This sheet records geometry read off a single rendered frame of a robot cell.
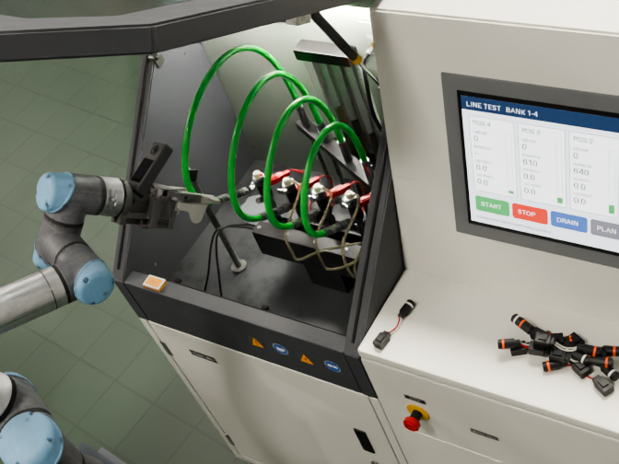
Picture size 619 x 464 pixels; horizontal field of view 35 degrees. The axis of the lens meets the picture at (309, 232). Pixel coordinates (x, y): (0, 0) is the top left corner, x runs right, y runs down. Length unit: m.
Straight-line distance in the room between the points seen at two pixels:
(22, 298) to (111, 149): 2.67
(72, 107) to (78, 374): 1.58
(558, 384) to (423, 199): 0.44
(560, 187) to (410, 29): 0.38
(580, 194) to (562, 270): 0.19
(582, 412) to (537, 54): 0.63
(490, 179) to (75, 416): 2.06
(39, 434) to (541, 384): 0.95
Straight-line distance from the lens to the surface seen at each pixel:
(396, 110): 1.88
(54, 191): 1.85
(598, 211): 1.80
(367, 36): 2.13
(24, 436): 2.02
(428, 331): 1.99
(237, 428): 2.84
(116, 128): 4.51
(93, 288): 1.80
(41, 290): 1.79
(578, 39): 1.65
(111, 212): 1.92
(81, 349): 3.70
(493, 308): 2.00
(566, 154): 1.76
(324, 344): 2.07
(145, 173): 1.95
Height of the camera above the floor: 2.56
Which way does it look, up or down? 45 degrees down
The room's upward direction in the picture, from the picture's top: 24 degrees counter-clockwise
